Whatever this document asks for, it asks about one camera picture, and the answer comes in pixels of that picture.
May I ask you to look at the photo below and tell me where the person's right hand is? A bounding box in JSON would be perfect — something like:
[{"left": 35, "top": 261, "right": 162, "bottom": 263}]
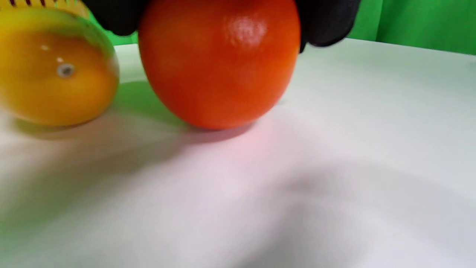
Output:
[{"left": 82, "top": 0, "right": 361, "bottom": 52}]

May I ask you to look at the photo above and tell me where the orange fruit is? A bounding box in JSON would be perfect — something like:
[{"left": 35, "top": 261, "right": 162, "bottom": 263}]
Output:
[{"left": 138, "top": 0, "right": 302, "bottom": 130}]

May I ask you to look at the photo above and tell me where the yellow mango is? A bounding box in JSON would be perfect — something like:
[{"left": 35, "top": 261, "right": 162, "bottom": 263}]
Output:
[{"left": 0, "top": 7, "right": 120, "bottom": 127}]

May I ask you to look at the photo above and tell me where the yellow plastic basket container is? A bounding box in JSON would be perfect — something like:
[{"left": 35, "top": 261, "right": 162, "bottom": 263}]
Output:
[{"left": 0, "top": 0, "right": 91, "bottom": 19}]

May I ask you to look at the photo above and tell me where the green backdrop cloth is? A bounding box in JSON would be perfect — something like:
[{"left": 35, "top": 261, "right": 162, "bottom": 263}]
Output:
[{"left": 89, "top": 0, "right": 476, "bottom": 55}]

